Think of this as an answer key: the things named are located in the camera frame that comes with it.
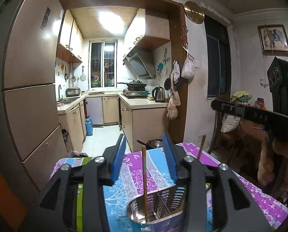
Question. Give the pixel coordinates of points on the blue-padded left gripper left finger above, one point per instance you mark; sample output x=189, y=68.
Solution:
x=114, y=158

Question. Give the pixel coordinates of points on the dark wooden side table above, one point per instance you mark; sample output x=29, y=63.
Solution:
x=250, y=136

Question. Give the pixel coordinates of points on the kitchen window with bars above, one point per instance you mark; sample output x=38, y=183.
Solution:
x=102, y=61

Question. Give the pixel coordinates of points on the metal pot behind table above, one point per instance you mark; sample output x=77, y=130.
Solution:
x=151, y=144

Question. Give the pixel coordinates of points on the round brass wall plate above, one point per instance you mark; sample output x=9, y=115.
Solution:
x=194, y=12

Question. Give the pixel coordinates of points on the framed elephant picture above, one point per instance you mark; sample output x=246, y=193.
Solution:
x=273, y=39

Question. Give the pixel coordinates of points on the person's right hand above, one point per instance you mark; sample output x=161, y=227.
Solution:
x=266, y=164

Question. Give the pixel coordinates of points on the blue gas cylinder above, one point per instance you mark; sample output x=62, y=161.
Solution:
x=89, y=126

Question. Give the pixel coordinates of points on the stainless electric kettle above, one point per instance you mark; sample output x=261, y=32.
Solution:
x=158, y=94

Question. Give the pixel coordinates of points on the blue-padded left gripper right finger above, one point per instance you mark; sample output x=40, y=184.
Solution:
x=175, y=155

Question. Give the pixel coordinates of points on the dark window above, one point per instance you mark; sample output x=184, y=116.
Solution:
x=219, y=60

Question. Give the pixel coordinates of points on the steel range hood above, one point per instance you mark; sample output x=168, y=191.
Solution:
x=141, y=61

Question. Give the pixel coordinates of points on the black wok on stove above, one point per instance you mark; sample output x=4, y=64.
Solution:
x=134, y=84

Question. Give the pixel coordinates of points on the floral striped tablecloth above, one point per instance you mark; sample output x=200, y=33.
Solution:
x=130, y=182

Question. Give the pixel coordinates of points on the dark wooden chair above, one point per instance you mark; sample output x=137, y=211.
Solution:
x=227, y=141

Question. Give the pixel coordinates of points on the small toaster oven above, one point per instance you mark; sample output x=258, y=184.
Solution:
x=73, y=91

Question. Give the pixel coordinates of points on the white hanging plastic bag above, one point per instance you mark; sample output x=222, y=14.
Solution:
x=188, y=70

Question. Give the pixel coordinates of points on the perforated metal utensil holder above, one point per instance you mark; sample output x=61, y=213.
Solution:
x=164, y=210

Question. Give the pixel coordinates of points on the beige refrigerator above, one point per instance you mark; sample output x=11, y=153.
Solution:
x=30, y=137

